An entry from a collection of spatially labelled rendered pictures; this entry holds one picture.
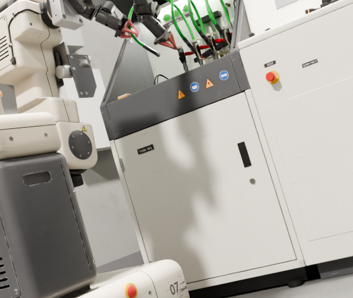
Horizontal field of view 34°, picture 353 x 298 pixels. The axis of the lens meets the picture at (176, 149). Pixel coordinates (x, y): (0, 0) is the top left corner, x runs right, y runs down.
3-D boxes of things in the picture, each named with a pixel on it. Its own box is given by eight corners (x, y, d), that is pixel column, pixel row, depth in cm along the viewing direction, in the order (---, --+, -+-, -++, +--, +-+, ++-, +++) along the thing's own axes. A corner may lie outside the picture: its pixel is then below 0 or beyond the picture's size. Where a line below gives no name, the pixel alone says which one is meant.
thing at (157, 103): (116, 138, 256) (106, 104, 257) (121, 138, 260) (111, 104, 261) (240, 91, 228) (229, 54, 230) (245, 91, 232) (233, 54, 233)
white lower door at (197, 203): (155, 290, 250) (112, 140, 256) (158, 288, 252) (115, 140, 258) (295, 259, 221) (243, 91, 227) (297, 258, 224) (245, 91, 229)
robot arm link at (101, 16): (91, 22, 261) (95, 12, 257) (97, 14, 266) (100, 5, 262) (106, 29, 262) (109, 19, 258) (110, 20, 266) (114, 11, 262)
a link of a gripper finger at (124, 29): (139, 33, 268) (121, 25, 267) (143, 25, 261) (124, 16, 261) (134, 44, 264) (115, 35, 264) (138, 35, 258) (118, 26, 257)
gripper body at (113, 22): (122, 28, 268) (108, 21, 268) (127, 15, 259) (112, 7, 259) (117, 38, 265) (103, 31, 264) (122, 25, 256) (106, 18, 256)
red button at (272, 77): (265, 85, 219) (261, 72, 220) (268, 86, 223) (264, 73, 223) (278, 80, 217) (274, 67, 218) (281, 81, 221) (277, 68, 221)
